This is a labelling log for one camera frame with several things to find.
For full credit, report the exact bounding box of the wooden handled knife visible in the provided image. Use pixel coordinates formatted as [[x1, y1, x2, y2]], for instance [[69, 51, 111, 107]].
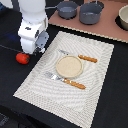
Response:
[[58, 49, 98, 63]]

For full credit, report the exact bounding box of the red tomato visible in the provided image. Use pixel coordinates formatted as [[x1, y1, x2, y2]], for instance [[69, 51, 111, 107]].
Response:
[[16, 53, 30, 64]]

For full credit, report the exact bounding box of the grey frying pan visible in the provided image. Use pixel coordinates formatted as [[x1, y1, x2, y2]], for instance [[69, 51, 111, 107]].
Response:
[[45, 0, 79, 20]]

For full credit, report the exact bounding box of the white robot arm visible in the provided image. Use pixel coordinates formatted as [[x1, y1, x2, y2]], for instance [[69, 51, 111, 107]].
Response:
[[18, 0, 49, 54]]

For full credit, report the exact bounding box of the wooden handled fork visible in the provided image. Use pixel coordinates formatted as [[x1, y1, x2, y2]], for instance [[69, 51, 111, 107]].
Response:
[[44, 72, 86, 89]]

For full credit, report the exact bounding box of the round beige plate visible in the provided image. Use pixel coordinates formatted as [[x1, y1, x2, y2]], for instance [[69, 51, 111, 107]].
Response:
[[56, 55, 83, 78]]

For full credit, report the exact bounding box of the grey cooking pot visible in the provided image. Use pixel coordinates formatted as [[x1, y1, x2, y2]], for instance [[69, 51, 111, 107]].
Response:
[[79, 3, 102, 25]]

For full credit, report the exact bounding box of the beige woven placemat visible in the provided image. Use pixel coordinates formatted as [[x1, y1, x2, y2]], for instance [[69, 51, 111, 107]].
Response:
[[13, 30, 115, 128]]

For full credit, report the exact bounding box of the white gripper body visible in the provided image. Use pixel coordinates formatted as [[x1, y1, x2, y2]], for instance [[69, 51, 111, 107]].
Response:
[[18, 19, 49, 54]]

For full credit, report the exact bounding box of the beige bowl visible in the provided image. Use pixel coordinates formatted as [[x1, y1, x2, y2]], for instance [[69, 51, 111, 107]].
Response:
[[119, 5, 128, 30]]

